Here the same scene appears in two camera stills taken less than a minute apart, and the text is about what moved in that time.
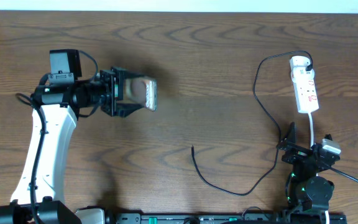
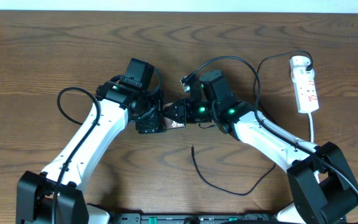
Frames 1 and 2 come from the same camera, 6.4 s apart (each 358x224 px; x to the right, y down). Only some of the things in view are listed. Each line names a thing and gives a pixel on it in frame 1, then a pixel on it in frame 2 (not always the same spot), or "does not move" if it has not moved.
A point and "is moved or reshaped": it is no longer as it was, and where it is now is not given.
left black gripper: [112, 92] → [151, 121]
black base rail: [232, 218] does not move
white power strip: [304, 84] does not move
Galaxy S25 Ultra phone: [142, 90] is moved or reshaped
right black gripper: [288, 143] → [171, 109]
